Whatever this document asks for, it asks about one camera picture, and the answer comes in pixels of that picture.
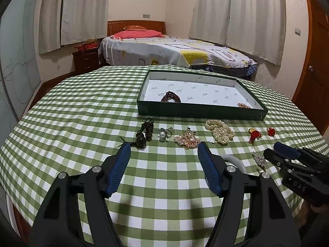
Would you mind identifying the pink pillow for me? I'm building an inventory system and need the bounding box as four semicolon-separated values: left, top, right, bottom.
110;30;165;40

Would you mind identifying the green checked tablecloth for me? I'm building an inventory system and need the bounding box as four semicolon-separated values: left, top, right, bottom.
0;64;329;247

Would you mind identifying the dark wooden nightstand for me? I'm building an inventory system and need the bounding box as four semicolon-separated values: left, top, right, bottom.
72;48;101;74

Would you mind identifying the white bangle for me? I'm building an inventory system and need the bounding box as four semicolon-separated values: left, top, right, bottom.
221;154;245;172

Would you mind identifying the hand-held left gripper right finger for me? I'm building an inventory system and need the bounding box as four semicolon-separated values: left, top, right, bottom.
197;141;301;247

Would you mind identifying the red box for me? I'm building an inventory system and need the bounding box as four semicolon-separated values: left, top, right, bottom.
74;43;99;51

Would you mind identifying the gold butterfly necklace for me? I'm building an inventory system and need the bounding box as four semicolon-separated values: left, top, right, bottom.
174;128;215;150

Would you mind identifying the crystal brooch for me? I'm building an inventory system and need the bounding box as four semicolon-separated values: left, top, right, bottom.
252;152;268;171

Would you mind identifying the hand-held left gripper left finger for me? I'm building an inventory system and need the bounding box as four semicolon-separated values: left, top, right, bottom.
30;142;131;247

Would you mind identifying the pearl ring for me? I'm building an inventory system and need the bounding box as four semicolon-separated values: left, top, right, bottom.
158;128;173;142

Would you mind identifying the white striped curtain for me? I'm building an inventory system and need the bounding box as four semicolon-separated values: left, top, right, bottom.
226;0;287;66
38;0;66;55
60;0;111;46
188;0;232;46

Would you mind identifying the dark red bead bracelet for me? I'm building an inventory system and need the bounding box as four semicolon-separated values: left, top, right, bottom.
161;91;182;103

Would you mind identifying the frosted glass wardrobe door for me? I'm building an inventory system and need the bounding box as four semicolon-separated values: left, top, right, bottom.
0;0;44;122

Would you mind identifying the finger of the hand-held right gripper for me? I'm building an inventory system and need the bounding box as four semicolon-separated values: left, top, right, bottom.
273;142;300;158
263;148;287;171

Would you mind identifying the bed with patterned sheet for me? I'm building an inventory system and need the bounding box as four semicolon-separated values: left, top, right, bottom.
99;20;258;81

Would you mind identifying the red knot charm gold bead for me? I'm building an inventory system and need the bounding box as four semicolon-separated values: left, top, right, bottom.
248;128;263;144

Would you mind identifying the dark tassel bead bracelet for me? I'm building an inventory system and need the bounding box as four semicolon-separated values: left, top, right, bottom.
119;118;155;150

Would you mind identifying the green jewelry box tray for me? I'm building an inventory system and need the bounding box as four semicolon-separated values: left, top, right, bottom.
136;69;269;121

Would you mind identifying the white pearl necklace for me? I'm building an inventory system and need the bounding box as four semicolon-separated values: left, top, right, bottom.
205;119;235;145

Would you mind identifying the wooden door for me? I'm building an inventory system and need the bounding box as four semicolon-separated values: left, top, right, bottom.
291;0;329;135

